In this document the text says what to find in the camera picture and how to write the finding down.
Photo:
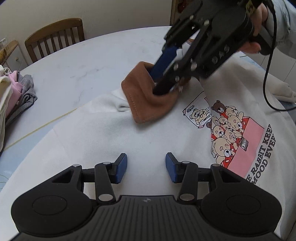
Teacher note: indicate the cream cloth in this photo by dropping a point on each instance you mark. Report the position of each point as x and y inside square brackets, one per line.
[4, 97]

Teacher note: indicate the person's right hand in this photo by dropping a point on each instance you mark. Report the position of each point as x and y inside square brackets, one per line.
[260, 15]

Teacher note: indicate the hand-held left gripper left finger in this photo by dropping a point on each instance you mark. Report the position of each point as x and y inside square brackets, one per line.
[122, 168]

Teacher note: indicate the wooden chair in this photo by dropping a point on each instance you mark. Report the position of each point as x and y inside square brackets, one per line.
[174, 11]
[55, 26]

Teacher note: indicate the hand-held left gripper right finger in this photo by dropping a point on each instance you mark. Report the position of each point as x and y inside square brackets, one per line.
[171, 168]

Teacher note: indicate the pink folded garment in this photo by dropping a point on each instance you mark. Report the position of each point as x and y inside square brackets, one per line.
[15, 92]

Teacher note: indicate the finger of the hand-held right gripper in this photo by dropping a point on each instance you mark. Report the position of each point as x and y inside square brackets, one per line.
[166, 84]
[165, 59]

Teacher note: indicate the white sweatshirt with brown collar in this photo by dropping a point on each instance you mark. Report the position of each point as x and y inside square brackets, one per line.
[161, 129]

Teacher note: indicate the white drawer cabinet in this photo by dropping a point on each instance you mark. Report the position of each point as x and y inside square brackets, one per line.
[13, 58]

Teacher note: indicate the grey folded garment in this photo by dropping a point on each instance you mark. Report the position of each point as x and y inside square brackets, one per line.
[27, 92]

